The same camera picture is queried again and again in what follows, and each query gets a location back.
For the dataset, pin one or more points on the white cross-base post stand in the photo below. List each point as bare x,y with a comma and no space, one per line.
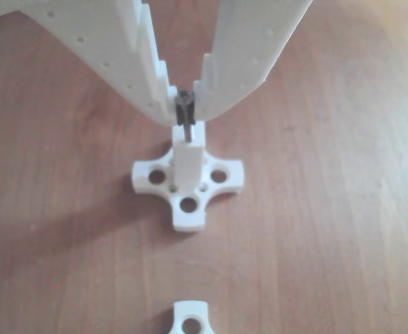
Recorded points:
179,313
186,167

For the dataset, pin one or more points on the small silver metal screw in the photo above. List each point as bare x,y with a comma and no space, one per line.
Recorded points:
188,134

